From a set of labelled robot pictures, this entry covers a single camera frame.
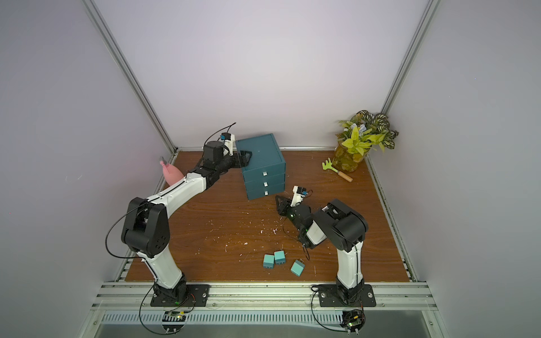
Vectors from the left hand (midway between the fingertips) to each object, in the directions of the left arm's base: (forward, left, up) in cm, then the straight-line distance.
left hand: (248, 152), depth 89 cm
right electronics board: (-57, -39, -23) cm, 73 cm away
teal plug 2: (-38, -14, -19) cm, 45 cm away
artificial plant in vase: (+7, -48, +4) cm, 48 cm away
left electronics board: (-58, +23, -25) cm, 67 cm away
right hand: (-13, -13, -13) cm, 23 cm away
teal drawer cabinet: (-9, -8, -3) cm, 13 cm away
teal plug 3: (-41, -21, -20) cm, 51 cm away
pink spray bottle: (-2, +38, -14) cm, 41 cm away
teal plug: (-39, -10, -20) cm, 45 cm away
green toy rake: (+12, -40, -21) cm, 47 cm away
